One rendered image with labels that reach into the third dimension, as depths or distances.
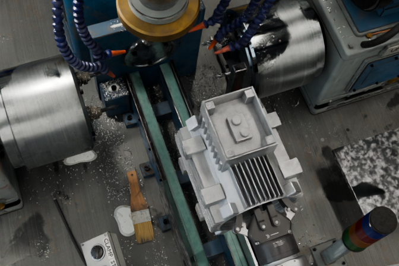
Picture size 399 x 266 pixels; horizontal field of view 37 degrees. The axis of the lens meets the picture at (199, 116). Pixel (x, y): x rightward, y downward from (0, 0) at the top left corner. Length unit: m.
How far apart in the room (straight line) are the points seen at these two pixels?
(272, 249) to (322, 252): 0.62
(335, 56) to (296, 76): 0.11
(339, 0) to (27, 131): 0.83
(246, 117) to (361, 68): 0.60
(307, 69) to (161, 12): 0.46
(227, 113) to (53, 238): 0.73
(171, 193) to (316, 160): 0.46
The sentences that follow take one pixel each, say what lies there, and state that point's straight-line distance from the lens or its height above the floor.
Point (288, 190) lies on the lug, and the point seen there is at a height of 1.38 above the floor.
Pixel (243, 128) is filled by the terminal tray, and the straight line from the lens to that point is 1.07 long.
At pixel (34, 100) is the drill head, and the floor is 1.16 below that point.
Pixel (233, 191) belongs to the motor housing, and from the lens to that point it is 1.09.
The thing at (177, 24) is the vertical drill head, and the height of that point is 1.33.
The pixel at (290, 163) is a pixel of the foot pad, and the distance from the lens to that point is 1.13.
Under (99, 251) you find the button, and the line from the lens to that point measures 1.37.
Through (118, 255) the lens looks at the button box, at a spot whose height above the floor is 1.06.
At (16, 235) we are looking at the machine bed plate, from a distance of 1.69.
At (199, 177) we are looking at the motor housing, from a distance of 1.12.
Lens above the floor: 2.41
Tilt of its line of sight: 66 degrees down
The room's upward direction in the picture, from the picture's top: 11 degrees clockwise
